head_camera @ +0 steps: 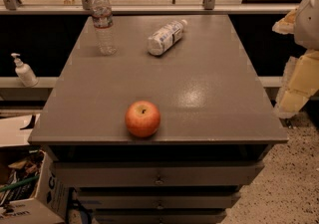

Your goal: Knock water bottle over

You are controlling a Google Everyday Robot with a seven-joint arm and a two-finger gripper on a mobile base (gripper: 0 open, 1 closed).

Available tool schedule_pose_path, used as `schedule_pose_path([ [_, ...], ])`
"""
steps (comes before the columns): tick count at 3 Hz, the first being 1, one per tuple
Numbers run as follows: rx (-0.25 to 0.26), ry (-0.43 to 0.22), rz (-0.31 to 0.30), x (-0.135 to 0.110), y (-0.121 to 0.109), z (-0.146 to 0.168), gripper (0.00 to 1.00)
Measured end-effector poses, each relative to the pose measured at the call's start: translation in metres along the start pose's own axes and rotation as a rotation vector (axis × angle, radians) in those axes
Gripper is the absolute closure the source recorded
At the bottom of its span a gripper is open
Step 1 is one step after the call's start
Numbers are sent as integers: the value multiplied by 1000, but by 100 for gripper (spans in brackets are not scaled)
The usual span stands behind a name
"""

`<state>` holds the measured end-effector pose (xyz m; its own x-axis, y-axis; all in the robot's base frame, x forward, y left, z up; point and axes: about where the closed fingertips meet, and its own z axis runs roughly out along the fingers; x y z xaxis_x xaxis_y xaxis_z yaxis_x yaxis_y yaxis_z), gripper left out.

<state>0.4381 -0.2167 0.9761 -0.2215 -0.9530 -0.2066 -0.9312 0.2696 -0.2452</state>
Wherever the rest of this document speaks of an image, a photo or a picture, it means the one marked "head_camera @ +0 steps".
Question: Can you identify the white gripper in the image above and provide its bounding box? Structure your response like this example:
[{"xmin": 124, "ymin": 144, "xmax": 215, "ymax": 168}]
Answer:
[{"xmin": 272, "ymin": 0, "xmax": 319, "ymax": 118}]

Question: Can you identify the clear water bottle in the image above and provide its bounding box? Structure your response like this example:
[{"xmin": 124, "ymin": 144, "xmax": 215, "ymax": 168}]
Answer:
[{"xmin": 91, "ymin": 0, "xmax": 117, "ymax": 55}]

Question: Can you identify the white labelled lying bottle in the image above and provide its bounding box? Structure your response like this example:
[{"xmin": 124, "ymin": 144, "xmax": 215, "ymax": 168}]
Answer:
[{"xmin": 148, "ymin": 19, "xmax": 187, "ymax": 56}]

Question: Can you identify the white pump dispenser bottle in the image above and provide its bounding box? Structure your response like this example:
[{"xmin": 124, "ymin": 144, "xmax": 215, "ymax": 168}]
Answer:
[{"xmin": 11, "ymin": 53, "xmax": 38, "ymax": 87}]

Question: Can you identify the grey drawer cabinet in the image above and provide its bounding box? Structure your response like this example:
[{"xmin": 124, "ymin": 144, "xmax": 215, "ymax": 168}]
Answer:
[{"xmin": 29, "ymin": 15, "xmax": 287, "ymax": 224}]

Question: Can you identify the red apple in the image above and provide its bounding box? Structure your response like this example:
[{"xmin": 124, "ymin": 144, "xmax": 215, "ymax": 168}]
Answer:
[{"xmin": 125, "ymin": 101, "xmax": 160, "ymax": 137}]

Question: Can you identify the white cardboard box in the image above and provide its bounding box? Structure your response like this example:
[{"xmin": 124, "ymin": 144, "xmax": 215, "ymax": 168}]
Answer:
[{"xmin": 0, "ymin": 114, "xmax": 68, "ymax": 224}]

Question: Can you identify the green stick in box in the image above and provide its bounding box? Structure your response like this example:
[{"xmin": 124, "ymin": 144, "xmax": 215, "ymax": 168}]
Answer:
[{"xmin": 0, "ymin": 175, "xmax": 40, "ymax": 192}]

